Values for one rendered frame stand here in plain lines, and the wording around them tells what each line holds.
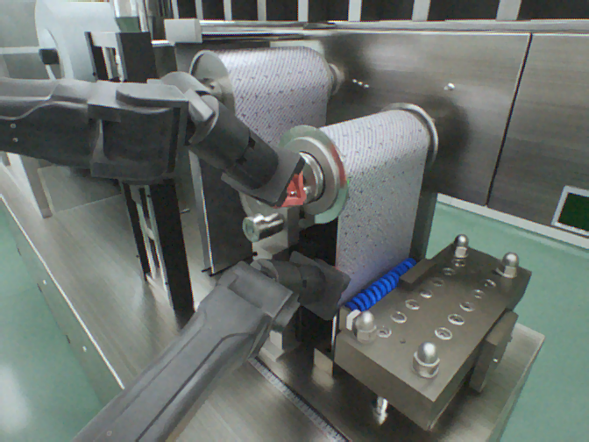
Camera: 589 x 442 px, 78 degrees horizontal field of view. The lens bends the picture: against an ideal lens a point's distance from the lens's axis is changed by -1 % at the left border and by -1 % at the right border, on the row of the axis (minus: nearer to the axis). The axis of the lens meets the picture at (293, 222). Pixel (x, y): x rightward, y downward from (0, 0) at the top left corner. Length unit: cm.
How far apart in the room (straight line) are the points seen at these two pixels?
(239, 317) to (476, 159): 56
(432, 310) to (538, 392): 148
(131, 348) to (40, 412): 128
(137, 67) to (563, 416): 199
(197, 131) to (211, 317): 17
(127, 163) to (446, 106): 59
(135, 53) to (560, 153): 69
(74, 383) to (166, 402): 181
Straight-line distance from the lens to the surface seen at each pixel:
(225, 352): 33
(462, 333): 64
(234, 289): 39
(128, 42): 67
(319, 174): 51
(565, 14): 80
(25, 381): 222
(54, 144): 36
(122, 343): 82
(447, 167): 80
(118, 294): 95
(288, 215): 56
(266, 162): 42
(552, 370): 225
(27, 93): 36
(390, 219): 66
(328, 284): 52
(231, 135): 38
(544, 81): 72
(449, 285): 73
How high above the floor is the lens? 145
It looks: 28 degrees down
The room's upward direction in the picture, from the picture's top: straight up
